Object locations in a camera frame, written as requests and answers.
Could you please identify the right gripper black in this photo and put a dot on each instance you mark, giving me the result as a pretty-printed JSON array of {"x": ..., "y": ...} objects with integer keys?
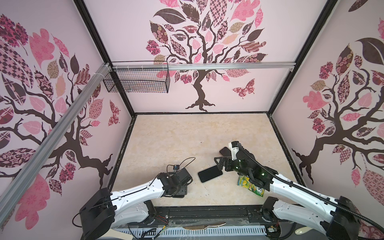
[{"x": 221, "y": 162}]

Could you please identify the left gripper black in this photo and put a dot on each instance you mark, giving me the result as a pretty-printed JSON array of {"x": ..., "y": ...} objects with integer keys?
[{"x": 183, "y": 191}]

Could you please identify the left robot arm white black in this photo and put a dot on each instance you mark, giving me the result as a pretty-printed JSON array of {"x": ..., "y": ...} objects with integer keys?
[{"x": 106, "y": 210}]

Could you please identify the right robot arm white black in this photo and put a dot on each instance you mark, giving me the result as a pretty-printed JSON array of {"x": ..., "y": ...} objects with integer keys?
[{"x": 335, "y": 218}]

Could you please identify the black phone right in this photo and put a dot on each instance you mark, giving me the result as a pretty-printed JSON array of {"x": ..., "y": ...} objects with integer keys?
[{"x": 225, "y": 152}]

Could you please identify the black phone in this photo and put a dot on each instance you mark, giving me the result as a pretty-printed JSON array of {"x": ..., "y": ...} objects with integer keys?
[
  {"x": 209, "y": 174},
  {"x": 225, "y": 152}
]

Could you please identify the black phone centre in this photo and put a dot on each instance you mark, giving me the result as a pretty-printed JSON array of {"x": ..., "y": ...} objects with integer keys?
[{"x": 209, "y": 174}]

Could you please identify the green yellow candy bag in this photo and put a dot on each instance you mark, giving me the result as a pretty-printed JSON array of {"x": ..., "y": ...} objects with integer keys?
[{"x": 244, "y": 182}]

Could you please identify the wooden knife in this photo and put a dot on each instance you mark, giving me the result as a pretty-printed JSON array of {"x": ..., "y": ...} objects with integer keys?
[{"x": 204, "y": 227}]

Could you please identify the white spoon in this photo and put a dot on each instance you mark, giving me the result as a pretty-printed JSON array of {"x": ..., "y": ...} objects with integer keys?
[{"x": 303, "y": 230}]

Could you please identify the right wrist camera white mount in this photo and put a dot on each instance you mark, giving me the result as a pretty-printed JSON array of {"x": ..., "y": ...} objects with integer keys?
[{"x": 233, "y": 147}]

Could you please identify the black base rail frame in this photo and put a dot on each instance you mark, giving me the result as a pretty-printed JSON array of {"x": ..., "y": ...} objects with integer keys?
[{"x": 247, "y": 215}]

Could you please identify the white perforated cable tray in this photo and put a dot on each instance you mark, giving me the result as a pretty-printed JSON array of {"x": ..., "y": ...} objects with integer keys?
[{"x": 225, "y": 231}]

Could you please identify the black wire basket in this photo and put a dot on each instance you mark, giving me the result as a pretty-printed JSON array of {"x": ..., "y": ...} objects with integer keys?
[{"x": 138, "y": 77}]

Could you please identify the aluminium rail back wall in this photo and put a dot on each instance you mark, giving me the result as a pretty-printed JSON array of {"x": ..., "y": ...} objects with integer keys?
[{"x": 220, "y": 66}]

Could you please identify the aluminium rail wall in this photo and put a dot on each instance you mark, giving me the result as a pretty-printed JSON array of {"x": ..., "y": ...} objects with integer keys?
[
  {"x": 220, "y": 66},
  {"x": 23, "y": 180}
]

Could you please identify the aluminium rail left wall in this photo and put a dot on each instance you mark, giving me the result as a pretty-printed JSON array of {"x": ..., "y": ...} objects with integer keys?
[{"x": 23, "y": 180}]

